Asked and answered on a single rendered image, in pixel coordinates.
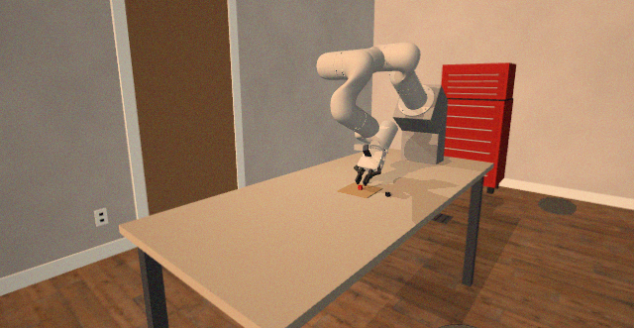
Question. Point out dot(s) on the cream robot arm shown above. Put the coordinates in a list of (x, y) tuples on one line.
[(358, 66)]

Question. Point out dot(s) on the tan square mat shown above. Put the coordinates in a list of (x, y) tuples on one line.
[(366, 192)]

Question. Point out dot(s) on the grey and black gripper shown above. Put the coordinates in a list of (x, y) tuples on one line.
[(371, 165)]

